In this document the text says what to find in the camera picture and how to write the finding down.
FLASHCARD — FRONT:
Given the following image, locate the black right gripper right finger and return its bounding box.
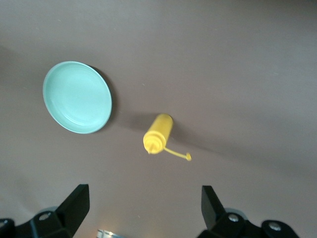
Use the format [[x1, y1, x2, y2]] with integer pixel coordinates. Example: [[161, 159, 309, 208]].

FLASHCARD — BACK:
[[198, 185, 302, 238]]

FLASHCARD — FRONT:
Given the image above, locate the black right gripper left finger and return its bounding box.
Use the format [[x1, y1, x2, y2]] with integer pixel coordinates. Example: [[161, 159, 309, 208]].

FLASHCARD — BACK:
[[0, 183, 90, 238]]

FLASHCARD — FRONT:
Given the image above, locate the yellow squeeze bottle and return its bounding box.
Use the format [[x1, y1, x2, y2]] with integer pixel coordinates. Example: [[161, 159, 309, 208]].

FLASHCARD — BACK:
[[143, 113, 192, 162]]

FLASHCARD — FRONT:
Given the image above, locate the mint green plate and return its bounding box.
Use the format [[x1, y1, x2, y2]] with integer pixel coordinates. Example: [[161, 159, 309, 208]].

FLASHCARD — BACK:
[[42, 60, 113, 135]]

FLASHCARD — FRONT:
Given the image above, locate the brown table cover sheet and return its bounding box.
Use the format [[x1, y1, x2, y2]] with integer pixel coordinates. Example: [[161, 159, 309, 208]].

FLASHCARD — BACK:
[[0, 0, 317, 238]]

